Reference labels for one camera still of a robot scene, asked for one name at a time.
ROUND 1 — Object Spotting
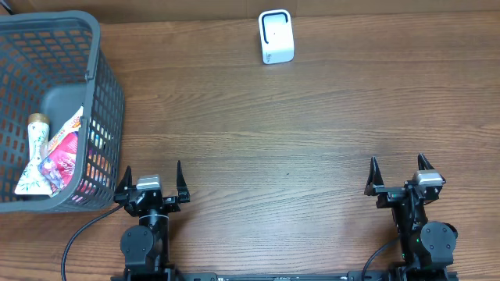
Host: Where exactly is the white barcode scanner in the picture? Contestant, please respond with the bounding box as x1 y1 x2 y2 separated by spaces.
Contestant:
258 9 295 65

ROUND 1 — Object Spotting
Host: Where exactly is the grey plastic mesh basket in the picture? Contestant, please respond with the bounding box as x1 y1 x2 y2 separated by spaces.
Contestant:
1 11 124 213

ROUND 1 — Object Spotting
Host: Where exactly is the red purple pad packet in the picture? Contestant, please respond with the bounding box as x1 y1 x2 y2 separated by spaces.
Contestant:
37 131 78 196

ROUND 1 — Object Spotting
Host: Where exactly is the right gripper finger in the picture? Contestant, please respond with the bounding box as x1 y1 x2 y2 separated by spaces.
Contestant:
365 156 384 194
417 153 434 170

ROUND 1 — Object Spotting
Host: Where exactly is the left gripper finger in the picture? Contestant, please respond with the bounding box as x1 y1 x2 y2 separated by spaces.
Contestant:
176 161 190 197
115 165 132 194

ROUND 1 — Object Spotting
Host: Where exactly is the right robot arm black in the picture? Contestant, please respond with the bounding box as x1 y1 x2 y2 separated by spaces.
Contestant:
364 153 458 280

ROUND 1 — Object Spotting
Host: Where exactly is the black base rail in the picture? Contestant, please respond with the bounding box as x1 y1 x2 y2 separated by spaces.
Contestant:
109 270 459 281

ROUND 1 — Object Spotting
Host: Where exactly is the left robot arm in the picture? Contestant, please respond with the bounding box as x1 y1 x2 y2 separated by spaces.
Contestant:
111 162 190 280

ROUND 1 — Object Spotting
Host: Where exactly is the white tube with gold cap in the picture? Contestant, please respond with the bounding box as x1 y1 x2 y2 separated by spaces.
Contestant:
15 113 52 195

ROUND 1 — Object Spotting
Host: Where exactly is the orange yellow snack bag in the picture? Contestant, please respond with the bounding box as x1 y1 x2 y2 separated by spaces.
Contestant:
47 105 84 154

